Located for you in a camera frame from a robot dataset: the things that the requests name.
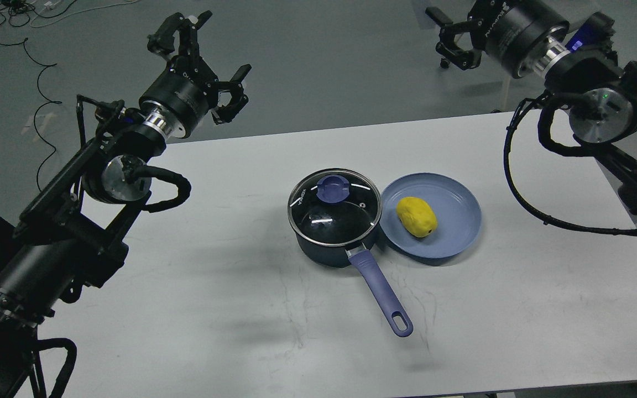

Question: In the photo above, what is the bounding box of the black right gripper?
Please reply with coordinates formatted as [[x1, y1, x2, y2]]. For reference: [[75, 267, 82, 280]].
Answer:
[[426, 1, 570, 79]]

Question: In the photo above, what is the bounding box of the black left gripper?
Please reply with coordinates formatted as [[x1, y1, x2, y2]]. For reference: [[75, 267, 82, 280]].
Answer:
[[139, 11, 252, 139]]

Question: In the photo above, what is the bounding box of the yellow potato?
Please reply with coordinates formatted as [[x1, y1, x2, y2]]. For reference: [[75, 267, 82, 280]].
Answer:
[[396, 196, 439, 239]]

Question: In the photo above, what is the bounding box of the glass lid blue knob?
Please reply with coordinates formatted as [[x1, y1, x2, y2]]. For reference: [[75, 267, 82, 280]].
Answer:
[[286, 168, 383, 247]]

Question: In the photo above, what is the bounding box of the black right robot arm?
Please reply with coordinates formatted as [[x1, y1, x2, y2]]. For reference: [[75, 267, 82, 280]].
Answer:
[[425, 1, 637, 237]]

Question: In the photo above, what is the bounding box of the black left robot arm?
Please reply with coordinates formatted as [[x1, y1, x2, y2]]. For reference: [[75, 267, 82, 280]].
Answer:
[[0, 11, 251, 397]]

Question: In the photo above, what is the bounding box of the blue plate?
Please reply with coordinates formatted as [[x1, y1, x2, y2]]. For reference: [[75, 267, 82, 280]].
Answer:
[[380, 173, 482, 260]]

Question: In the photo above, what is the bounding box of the black floor cable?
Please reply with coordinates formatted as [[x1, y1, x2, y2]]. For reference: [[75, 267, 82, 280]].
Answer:
[[0, 0, 79, 191]]

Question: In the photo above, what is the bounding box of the white floor cable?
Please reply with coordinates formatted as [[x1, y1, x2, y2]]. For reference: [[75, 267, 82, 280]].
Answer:
[[30, 0, 142, 28]]

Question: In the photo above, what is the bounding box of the dark blue saucepan purple handle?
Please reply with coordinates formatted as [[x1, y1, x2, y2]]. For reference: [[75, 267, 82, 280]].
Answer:
[[288, 168, 414, 338]]

